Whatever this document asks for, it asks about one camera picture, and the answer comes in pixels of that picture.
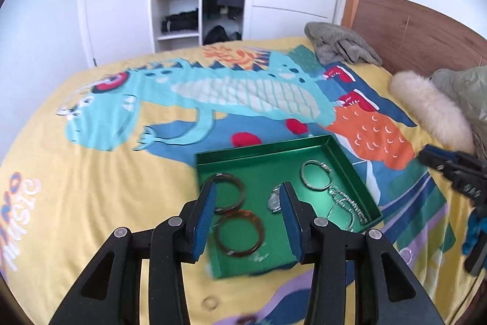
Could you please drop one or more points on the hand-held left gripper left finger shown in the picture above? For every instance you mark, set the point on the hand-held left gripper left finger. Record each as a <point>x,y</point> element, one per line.
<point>203,218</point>

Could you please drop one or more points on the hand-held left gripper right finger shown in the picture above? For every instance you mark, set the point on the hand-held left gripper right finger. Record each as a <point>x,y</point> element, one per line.
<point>291,222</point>

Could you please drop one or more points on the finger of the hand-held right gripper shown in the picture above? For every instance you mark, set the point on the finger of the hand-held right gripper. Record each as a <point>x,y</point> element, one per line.
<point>435,163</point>
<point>443,152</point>

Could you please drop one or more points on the amber orange bangle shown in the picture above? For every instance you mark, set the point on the amber orange bangle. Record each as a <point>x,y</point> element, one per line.
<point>218,239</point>

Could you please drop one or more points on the silver wristwatch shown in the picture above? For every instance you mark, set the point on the silver wristwatch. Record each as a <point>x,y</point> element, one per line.
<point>274,201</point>

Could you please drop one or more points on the thin gold bangle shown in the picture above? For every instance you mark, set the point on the thin gold bangle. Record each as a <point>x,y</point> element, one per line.
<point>304,180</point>

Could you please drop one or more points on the dark brown bangle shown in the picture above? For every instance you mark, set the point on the dark brown bangle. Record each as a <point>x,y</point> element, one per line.
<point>242,191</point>

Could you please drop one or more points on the green metal tray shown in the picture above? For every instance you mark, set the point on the green metal tray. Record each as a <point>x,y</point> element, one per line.
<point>262,169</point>

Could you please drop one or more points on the white fur trim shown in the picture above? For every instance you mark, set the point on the white fur trim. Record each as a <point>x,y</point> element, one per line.
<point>430,104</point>

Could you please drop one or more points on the yellow dinosaur print bed cover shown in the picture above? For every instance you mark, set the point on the yellow dinosaur print bed cover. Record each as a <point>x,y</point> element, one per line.
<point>95,176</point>

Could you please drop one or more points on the wooden headboard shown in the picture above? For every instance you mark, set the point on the wooden headboard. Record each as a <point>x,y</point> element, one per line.
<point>418,32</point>

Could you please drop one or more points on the grey crumpled cloth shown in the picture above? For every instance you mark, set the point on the grey crumpled cloth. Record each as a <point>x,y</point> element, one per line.
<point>338,41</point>

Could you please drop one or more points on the black bag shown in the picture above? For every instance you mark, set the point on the black bag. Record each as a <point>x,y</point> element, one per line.
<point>222,35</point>

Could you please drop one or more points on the folded black clothes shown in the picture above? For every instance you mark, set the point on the folded black clothes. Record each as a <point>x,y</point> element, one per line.
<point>180,22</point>

